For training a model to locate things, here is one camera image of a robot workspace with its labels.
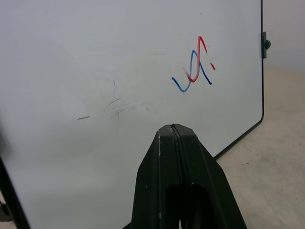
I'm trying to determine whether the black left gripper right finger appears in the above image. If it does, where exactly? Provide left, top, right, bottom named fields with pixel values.
left=172, top=124, right=248, bottom=229

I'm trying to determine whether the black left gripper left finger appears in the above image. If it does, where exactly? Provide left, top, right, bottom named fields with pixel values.
left=130, top=124, right=183, bottom=229

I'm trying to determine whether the white whiteboard with black frame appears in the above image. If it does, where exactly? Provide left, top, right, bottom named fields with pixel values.
left=0, top=0, right=264, bottom=229

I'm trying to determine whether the black whiteboard side knob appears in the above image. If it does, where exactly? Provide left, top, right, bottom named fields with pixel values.
left=262, top=31, right=271, bottom=59

